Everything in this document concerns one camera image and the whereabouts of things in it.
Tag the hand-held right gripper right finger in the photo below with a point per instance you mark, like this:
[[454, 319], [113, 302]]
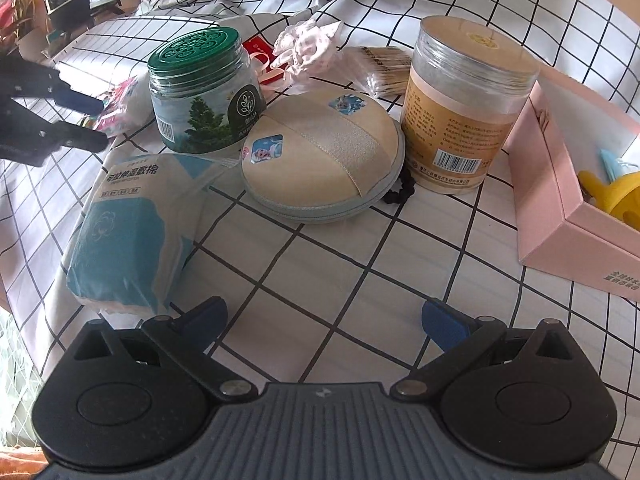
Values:
[[442, 323]]

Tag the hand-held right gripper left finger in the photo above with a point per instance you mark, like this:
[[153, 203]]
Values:
[[207, 313]]

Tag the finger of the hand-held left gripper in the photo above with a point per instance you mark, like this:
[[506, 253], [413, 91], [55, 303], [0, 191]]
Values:
[[90, 140], [80, 100]]

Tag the pink clear plastic packet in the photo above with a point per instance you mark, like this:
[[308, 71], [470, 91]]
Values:
[[122, 105]]

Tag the blue white cotton pad pack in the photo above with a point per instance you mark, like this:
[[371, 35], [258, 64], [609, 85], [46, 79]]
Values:
[[125, 235]]

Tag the pink cardboard box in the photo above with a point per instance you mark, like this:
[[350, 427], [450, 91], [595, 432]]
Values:
[[550, 200]]

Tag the green potted plant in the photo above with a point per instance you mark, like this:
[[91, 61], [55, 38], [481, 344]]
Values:
[[20, 15]]

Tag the white black checkered tablecloth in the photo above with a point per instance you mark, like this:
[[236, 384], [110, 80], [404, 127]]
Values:
[[350, 270]]

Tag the green lid air freshener jar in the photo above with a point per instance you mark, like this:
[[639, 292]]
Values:
[[200, 105]]

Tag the red white card packet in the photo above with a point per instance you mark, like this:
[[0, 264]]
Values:
[[262, 52]]

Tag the round beige powder puff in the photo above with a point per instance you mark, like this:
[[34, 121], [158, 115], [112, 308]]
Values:
[[320, 160]]

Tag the clear plastic cotton pad jar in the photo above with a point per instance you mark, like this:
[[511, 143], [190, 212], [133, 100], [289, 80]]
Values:
[[460, 110]]

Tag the yellow rubber toy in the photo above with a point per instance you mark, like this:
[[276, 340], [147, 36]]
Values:
[[625, 195]]

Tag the light blue plastic item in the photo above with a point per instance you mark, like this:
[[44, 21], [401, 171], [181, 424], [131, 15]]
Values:
[[612, 162]]

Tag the pink white scrunchie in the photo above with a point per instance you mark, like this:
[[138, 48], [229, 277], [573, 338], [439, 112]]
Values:
[[310, 45]]

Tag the brown snack packet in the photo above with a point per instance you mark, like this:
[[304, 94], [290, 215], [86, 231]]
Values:
[[385, 70]]

